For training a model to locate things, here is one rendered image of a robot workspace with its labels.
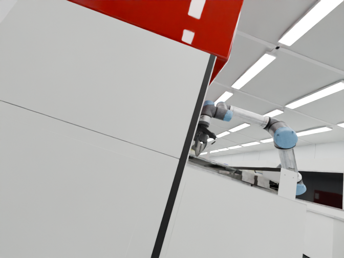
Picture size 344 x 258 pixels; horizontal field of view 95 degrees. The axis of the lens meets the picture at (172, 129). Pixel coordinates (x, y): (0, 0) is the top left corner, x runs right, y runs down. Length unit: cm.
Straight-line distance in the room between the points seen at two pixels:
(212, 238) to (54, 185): 59
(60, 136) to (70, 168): 9
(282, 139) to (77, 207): 106
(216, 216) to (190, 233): 12
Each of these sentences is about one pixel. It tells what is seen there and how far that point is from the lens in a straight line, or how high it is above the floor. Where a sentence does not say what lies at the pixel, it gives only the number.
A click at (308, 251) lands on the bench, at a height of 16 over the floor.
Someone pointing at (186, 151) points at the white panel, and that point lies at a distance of 50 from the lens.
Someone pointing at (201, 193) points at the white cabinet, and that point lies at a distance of 72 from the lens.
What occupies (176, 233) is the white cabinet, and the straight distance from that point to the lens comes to 74.
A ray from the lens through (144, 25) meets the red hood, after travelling 69.
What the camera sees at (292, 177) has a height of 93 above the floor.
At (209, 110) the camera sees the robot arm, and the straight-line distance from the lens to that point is 102.
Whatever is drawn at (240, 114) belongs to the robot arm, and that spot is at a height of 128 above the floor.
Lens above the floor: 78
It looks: 14 degrees up
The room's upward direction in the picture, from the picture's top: 18 degrees clockwise
